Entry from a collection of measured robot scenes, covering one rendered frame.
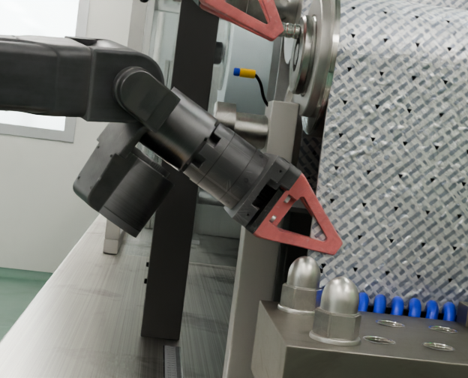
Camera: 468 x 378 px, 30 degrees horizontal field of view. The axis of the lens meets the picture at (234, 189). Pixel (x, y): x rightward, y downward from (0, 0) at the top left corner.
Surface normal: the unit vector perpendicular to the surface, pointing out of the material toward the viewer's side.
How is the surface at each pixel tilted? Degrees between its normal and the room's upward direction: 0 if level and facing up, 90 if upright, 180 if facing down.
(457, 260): 90
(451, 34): 60
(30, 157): 90
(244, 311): 90
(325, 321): 90
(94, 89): 101
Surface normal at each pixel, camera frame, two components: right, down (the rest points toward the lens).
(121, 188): -0.05, -0.12
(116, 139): -0.63, -0.51
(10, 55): 0.43, 0.26
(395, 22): 0.14, -0.51
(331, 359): 0.08, 0.07
